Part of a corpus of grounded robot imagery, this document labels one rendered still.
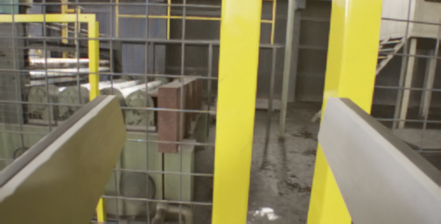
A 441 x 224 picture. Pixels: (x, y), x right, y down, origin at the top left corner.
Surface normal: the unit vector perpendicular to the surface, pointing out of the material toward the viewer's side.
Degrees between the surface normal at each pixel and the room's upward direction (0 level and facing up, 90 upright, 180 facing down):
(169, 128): 90
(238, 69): 90
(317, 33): 90
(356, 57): 90
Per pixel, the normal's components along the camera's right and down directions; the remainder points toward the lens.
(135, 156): 0.00, 0.14
